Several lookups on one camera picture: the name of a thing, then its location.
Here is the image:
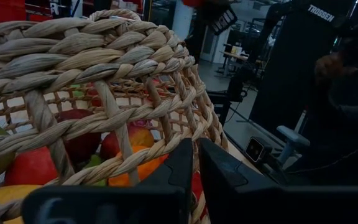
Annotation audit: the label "person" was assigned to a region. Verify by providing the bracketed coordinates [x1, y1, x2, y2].
[314, 15, 358, 187]

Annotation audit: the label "red orange peach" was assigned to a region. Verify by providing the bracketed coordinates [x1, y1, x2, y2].
[99, 124, 155, 161]

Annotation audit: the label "small black table camera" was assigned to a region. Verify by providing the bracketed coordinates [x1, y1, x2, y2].
[244, 136, 273, 164]

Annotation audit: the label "small red apple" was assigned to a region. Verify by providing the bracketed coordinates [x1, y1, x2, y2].
[191, 170, 208, 218]

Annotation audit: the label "red storage shelves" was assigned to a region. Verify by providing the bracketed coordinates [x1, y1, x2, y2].
[0, 0, 52, 26]

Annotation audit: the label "white pillar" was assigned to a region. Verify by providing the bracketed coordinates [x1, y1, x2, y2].
[172, 0, 195, 40]

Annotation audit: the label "black aluminium table frame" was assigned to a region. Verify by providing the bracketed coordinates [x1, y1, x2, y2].
[205, 90, 291, 187]

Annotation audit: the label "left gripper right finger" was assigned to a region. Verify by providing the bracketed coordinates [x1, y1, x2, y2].
[197, 138, 358, 224]

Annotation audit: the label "dark red pomegranate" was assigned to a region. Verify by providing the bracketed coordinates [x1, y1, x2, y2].
[56, 108, 103, 164]

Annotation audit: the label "large red apple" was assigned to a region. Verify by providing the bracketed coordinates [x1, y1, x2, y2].
[181, 0, 205, 7]

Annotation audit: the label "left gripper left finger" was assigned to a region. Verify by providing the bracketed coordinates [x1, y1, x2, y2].
[22, 138, 194, 224]

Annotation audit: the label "orange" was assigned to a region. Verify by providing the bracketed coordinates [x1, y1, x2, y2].
[108, 145, 169, 187]

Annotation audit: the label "black vertical pole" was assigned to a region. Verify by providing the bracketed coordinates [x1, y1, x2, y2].
[185, 6, 211, 63]

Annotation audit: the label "woven straw basket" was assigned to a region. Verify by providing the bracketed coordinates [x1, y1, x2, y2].
[0, 8, 229, 224]

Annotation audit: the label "green apple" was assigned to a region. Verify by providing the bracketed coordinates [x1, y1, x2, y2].
[70, 83, 85, 98]

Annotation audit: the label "purple grape bunch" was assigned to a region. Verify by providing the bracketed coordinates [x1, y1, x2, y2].
[131, 119, 154, 128]

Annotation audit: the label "grey clamp handle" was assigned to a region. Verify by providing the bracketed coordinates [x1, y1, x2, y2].
[275, 124, 311, 166]

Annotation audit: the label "background work table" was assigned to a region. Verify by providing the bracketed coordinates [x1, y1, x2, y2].
[221, 43, 260, 77]

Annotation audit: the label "person's hand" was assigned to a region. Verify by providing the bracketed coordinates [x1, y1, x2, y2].
[314, 51, 358, 82]

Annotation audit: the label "white door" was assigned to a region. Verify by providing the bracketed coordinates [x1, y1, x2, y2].
[199, 27, 222, 63]

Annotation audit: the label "yellow bell pepper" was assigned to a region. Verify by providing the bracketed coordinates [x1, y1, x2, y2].
[0, 184, 43, 224]

